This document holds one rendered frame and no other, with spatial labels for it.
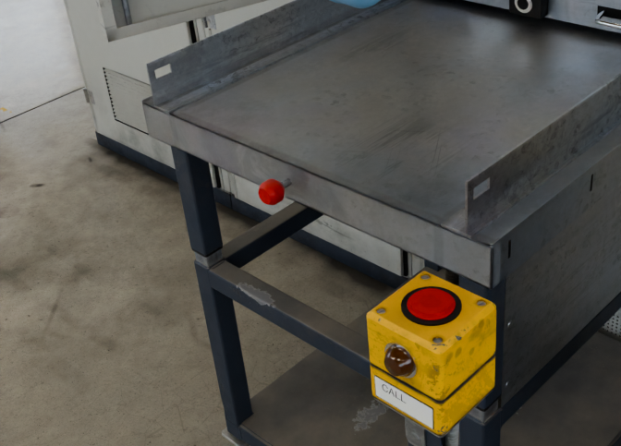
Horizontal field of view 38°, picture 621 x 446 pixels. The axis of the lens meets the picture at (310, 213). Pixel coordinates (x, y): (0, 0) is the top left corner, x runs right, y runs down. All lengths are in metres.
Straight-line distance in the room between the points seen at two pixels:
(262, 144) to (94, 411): 1.03
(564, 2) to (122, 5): 0.72
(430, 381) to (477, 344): 0.05
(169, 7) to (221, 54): 0.25
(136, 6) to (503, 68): 0.63
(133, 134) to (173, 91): 1.53
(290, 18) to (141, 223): 1.29
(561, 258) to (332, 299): 1.13
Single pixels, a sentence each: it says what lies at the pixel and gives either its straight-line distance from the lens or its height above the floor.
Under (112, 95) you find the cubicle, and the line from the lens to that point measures 2.89.
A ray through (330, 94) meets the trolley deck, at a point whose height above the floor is 0.82.
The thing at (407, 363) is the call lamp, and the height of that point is 0.88.
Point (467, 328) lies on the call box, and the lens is 0.74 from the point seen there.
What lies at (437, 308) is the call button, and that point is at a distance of 0.74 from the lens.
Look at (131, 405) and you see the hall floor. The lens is 2.05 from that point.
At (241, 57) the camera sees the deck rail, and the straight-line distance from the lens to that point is 1.41.
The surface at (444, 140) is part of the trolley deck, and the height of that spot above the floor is 0.82.
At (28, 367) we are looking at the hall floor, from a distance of 2.24.
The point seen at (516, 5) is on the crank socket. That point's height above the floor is 0.86.
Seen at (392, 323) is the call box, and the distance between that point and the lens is 0.74.
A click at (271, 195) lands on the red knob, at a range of 1.11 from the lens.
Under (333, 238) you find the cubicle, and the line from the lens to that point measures 2.29.
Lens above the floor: 1.37
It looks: 33 degrees down
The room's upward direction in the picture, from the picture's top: 6 degrees counter-clockwise
